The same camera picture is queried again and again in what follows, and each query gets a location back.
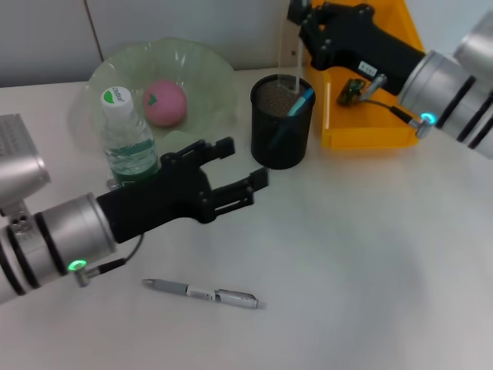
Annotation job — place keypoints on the clear plastic ruler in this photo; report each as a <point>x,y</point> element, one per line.
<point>298,58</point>

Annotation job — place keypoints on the grey white pen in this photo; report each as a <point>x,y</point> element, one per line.
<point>231,297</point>

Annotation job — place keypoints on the clear green-label water bottle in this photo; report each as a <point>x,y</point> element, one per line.
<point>127,154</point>

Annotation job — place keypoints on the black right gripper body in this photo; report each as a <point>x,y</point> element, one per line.
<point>366,42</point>

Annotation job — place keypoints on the blue teal scissors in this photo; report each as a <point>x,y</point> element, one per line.
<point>298,104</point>

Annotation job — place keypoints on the green plastic wrapper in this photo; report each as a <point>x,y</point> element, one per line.
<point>350,92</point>

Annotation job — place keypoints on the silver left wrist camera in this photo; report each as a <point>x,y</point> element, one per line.
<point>19,165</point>

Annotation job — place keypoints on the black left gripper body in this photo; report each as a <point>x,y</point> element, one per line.
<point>161,204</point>

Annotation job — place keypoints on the pale green glass fruit plate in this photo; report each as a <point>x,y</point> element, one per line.
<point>200,77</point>

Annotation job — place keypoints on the yellow plastic bin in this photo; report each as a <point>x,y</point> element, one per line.
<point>366,123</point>

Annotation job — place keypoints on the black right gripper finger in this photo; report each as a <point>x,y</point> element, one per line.
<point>304,11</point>
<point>314,44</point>

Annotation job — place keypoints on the pink peach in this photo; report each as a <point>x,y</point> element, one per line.
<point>165,104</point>

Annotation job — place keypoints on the black mesh pen holder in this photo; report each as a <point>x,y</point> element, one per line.
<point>281,146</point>

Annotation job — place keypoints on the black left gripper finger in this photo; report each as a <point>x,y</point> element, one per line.
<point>223,148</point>
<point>258,179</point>

